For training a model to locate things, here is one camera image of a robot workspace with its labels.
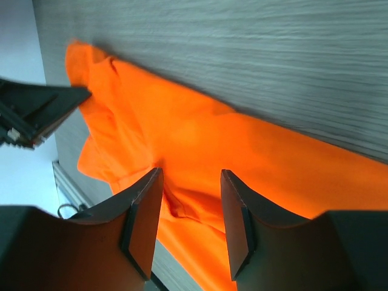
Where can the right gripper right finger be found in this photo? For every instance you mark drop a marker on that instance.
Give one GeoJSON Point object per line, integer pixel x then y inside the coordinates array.
{"type": "Point", "coordinates": [271, 248]}

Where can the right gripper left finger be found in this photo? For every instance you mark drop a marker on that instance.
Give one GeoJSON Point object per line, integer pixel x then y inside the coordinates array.
{"type": "Point", "coordinates": [109, 246]}

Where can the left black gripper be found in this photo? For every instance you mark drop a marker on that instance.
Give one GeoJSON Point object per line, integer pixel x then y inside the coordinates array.
{"type": "Point", "coordinates": [30, 113]}

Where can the orange t-shirt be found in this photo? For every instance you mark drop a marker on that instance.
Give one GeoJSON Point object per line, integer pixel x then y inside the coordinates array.
{"type": "Point", "coordinates": [138, 121]}

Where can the aluminium front rail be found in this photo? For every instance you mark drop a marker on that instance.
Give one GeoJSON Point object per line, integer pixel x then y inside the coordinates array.
{"type": "Point", "coordinates": [68, 188]}

